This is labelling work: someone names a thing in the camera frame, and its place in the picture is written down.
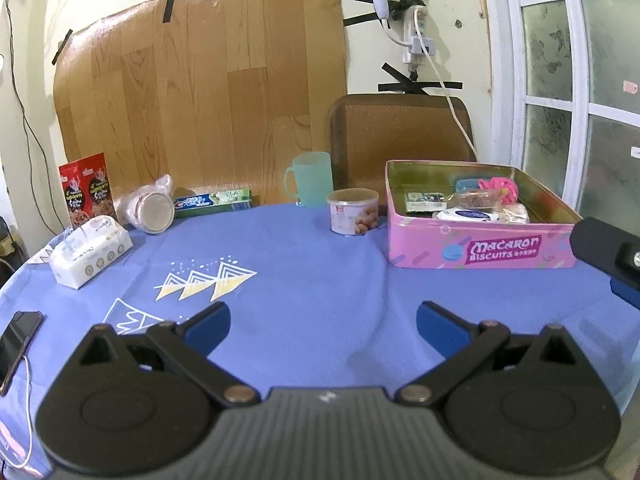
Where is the cotton swabs bag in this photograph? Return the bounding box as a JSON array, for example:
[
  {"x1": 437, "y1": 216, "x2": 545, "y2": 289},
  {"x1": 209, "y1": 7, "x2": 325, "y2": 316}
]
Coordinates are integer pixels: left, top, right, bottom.
[{"x1": 496, "y1": 203, "x2": 529, "y2": 224}]

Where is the pink soft toy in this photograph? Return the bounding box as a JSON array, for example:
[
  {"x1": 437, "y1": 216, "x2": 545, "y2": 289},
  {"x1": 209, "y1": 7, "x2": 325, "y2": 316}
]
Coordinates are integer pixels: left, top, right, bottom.
[{"x1": 478, "y1": 177, "x2": 518, "y2": 205}]

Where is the white blue wipes packet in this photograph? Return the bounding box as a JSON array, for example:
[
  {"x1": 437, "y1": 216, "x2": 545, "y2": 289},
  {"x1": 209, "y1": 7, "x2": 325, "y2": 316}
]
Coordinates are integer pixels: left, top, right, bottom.
[{"x1": 434, "y1": 207, "x2": 501, "y2": 223}]

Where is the blue tablecloth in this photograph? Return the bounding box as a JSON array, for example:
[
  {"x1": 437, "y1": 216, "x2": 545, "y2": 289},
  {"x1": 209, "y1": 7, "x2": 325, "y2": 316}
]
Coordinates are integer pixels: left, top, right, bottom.
[{"x1": 1, "y1": 205, "x2": 639, "y2": 478}]

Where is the pink macaron biscuit tin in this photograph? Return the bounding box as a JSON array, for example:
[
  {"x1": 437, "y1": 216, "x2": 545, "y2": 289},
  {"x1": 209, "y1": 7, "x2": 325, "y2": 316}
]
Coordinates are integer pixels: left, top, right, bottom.
[{"x1": 385, "y1": 159, "x2": 580, "y2": 270}]

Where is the plastic-wrapped round jar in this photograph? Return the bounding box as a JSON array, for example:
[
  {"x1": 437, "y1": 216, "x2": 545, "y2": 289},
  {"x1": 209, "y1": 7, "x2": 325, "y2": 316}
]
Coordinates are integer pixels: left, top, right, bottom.
[{"x1": 115, "y1": 174, "x2": 175, "y2": 234}]

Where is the green blue toothpaste box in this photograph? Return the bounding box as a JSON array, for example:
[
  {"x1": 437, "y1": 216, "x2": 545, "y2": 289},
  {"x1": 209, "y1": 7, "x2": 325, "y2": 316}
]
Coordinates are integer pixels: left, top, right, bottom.
[{"x1": 174, "y1": 188, "x2": 252, "y2": 218}]

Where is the white tissue pack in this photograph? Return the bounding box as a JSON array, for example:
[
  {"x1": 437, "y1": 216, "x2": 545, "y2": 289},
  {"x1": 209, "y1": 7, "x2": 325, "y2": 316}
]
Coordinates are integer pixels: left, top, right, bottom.
[{"x1": 49, "y1": 216, "x2": 134, "y2": 289}]

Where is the white snack can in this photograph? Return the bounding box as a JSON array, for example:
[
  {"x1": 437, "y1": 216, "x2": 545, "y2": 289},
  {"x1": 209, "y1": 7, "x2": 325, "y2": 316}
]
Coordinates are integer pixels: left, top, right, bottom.
[{"x1": 326, "y1": 188, "x2": 380, "y2": 236}]

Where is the black smartphone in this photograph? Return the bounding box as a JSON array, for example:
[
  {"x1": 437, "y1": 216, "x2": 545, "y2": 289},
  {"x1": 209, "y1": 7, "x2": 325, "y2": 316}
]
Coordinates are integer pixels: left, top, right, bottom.
[{"x1": 0, "y1": 311, "x2": 46, "y2": 396}]

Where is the red cereal box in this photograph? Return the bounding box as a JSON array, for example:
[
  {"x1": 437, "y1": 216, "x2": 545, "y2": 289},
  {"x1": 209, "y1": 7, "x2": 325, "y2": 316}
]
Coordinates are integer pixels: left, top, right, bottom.
[{"x1": 58, "y1": 153, "x2": 116, "y2": 229}]

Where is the teal plastic mug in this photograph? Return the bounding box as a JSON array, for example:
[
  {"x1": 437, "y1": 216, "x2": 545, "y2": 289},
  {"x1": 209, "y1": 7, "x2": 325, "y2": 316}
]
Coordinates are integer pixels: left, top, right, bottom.
[{"x1": 283, "y1": 152, "x2": 334, "y2": 208}]

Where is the brown mesh chair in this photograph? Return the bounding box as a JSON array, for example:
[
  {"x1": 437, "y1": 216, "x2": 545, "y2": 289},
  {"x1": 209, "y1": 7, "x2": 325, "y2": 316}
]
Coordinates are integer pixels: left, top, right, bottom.
[{"x1": 329, "y1": 93, "x2": 475, "y2": 203}]

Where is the wooden laminate board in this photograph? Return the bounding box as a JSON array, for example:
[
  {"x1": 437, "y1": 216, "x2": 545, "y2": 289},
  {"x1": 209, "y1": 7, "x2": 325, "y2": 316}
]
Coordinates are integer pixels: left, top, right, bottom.
[{"x1": 53, "y1": 0, "x2": 346, "y2": 205}]

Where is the white power strip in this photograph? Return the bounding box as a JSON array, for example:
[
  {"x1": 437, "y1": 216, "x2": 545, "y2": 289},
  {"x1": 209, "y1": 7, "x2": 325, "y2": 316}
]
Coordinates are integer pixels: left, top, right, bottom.
[{"x1": 402, "y1": 4, "x2": 436, "y2": 73}]

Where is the white window frame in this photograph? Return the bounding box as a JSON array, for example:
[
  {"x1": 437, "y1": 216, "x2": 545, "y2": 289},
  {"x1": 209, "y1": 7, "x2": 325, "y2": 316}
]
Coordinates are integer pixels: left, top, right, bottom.
[{"x1": 486, "y1": 0, "x2": 639, "y2": 232}]

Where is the black wall cable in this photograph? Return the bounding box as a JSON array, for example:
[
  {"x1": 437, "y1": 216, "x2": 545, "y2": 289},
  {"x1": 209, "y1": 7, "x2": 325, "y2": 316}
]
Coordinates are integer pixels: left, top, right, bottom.
[{"x1": 2, "y1": 0, "x2": 64, "y2": 233}]

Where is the white cable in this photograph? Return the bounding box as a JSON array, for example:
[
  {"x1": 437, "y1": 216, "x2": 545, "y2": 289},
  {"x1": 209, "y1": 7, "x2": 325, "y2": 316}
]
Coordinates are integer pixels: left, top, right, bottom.
[{"x1": 382, "y1": 19, "x2": 478, "y2": 162}]

